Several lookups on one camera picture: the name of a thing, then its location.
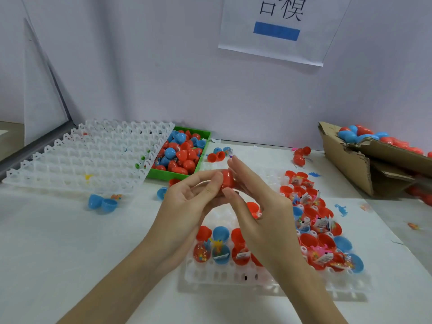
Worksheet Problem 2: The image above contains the person's left forearm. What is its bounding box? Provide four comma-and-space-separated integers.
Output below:
57, 243, 173, 324

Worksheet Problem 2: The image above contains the pile of finished eggs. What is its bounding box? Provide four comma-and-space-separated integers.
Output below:
337, 125, 432, 156

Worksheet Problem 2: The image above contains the white paper sign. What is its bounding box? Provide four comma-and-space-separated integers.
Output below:
218, 0, 353, 67

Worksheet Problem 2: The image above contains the grey metal rail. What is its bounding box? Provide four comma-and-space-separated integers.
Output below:
0, 121, 77, 180

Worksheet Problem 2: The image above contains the cardboard box of capsules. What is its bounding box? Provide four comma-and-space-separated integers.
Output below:
319, 121, 432, 198

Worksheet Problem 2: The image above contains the person's right hand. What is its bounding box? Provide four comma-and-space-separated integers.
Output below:
221, 156, 308, 281

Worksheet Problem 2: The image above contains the clear triangular panel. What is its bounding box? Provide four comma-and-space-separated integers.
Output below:
23, 20, 70, 146

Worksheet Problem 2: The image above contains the clear plastic egg tray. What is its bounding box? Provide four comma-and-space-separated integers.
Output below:
2, 119, 175, 195
184, 165, 369, 294

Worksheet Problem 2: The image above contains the small capsule cluster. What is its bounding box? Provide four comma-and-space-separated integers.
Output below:
207, 145, 234, 162

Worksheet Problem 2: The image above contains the blue egg shell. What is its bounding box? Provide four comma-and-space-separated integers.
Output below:
88, 193, 119, 213

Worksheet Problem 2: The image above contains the person's right forearm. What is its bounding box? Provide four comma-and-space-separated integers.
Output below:
273, 260, 348, 324

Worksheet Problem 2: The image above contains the green plastic tray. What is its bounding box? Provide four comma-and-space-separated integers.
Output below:
147, 126, 213, 181

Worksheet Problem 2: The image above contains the person's left hand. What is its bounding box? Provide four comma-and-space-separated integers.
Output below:
142, 170, 225, 270

